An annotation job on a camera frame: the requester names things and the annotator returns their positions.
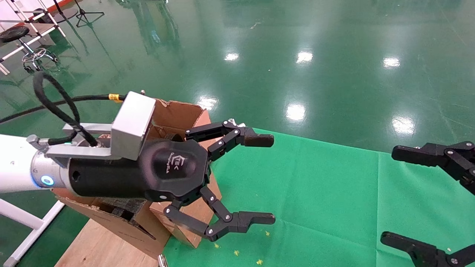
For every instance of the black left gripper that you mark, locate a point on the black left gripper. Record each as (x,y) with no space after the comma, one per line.
(167,174)

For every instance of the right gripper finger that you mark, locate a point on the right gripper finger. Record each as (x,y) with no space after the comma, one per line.
(423,252)
(452,155)

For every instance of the small brown cardboard box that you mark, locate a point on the small brown cardboard box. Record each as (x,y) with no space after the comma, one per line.
(178,115)

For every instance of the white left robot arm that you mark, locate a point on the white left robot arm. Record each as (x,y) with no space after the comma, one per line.
(15,163)

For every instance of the green table cloth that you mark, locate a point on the green table cloth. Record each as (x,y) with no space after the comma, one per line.
(315,193)

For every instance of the black tripod microphone stand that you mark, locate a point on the black tripod microphone stand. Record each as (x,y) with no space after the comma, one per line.
(84,13)

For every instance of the black gooseneck stand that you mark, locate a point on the black gooseneck stand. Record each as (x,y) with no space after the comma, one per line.
(68,15)

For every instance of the black round stool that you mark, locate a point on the black round stool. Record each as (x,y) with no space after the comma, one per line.
(15,33)

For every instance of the white metal frame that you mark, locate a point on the white metal frame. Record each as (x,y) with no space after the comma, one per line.
(18,218)

